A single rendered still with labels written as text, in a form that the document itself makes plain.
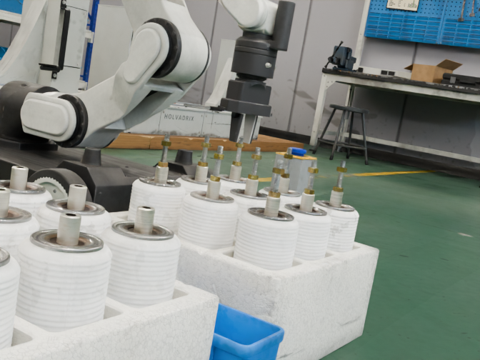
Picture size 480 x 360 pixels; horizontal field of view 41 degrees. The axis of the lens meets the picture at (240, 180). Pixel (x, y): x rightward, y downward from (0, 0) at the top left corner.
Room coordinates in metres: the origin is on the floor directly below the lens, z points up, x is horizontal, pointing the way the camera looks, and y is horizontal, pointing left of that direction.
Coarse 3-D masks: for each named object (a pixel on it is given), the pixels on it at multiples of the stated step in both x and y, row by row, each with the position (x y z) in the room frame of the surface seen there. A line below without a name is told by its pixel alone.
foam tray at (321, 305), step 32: (192, 256) 0.97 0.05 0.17; (224, 256) 0.96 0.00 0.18; (352, 256) 1.11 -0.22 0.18; (224, 288) 0.94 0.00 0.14; (256, 288) 0.90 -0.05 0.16; (288, 288) 0.91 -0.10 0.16; (320, 288) 1.01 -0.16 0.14; (352, 288) 1.13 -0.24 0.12; (288, 320) 0.93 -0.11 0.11; (320, 320) 1.03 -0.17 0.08; (352, 320) 1.15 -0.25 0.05; (288, 352) 0.95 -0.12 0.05; (320, 352) 1.05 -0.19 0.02
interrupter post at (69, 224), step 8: (64, 216) 0.64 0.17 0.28; (72, 216) 0.64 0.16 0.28; (80, 216) 0.64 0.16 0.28; (64, 224) 0.63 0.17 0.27; (72, 224) 0.64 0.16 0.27; (80, 224) 0.65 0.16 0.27; (64, 232) 0.63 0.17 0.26; (72, 232) 0.64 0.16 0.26; (56, 240) 0.64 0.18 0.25; (64, 240) 0.63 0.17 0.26; (72, 240) 0.64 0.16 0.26
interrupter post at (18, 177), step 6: (12, 168) 0.86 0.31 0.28; (18, 168) 0.86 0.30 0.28; (24, 168) 0.87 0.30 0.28; (12, 174) 0.86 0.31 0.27; (18, 174) 0.86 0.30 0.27; (24, 174) 0.86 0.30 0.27; (12, 180) 0.86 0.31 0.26; (18, 180) 0.86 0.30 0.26; (24, 180) 0.87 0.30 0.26; (12, 186) 0.86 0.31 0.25; (18, 186) 0.86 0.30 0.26; (24, 186) 0.87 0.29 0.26
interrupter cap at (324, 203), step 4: (320, 200) 1.21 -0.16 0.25; (324, 200) 1.22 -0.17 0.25; (316, 204) 1.18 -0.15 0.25; (320, 204) 1.17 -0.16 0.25; (324, 204) 1.17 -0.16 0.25; (328, 204) 1.20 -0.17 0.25; (344, 204) 1.22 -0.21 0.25; (328, 208) 1.16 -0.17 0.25; (332, 208) 1.15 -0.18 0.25; (336, 208) 1.15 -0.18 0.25; (340, 208) 1.16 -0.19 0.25; (344, 208) 1.18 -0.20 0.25; (348, 208) 1.18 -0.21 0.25; (352, 208) 1.19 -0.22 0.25
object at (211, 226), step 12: (192, 204) 1.02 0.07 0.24; (204, 204) 1.01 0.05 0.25; (216, 204) 1.02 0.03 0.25; (228, 204) 1.03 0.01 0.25; (192, 216) 1.02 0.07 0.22; (204, 216) 1.01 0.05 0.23; (216, 216) 1.01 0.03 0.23; (228, 216) 1.02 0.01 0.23; (180, 228) 1.04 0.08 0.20; (192, 228) 1.02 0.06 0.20; (204, 228) 1.01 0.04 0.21; (216, 228) 1.01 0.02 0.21; (228, 228) 1.03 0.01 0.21; (192, 240) 1.01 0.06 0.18; (204, 240) 1.01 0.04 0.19; (216, 240) 1.01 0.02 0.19; (228, 240) 1.03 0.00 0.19
